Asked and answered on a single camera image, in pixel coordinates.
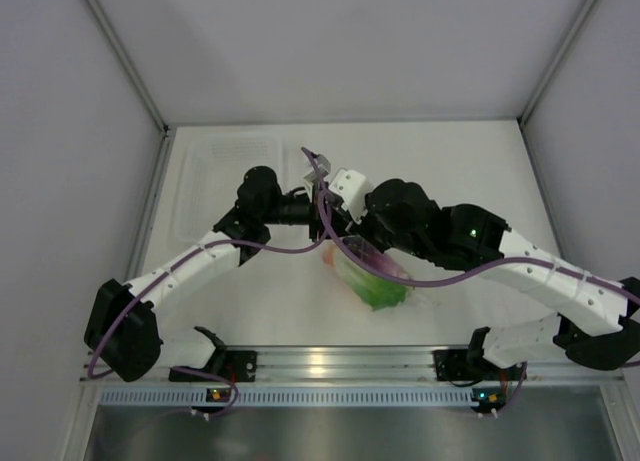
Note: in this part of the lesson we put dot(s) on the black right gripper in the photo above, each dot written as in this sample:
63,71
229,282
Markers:
362,229

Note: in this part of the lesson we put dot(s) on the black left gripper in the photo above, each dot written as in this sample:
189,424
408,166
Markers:
313,212

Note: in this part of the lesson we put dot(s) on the clear polka dot zip bag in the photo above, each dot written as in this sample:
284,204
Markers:
416,296

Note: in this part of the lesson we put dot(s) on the green fake lettuce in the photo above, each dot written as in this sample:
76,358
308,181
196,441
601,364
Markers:
374,291

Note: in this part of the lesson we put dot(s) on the purple fake eggplant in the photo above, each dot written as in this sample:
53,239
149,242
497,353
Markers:
374,258

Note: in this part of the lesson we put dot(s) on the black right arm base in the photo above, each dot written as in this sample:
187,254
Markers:
459,368

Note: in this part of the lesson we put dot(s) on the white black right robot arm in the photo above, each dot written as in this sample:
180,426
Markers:
591,322

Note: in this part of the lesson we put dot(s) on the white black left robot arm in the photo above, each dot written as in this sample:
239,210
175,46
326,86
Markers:
125,332

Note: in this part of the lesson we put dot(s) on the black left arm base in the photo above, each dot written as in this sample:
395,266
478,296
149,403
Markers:
231,365

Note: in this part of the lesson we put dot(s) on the orange red fake peach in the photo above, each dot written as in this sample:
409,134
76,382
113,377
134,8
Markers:
329,254

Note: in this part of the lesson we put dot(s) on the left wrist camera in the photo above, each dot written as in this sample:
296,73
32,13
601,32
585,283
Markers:
315,177

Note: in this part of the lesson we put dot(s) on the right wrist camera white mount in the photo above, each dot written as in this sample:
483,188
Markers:
348,190

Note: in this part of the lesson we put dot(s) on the aluminium front rail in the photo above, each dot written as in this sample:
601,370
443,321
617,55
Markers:
384,364

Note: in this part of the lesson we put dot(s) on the white slotted cable duct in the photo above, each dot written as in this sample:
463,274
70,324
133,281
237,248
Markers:
252,396

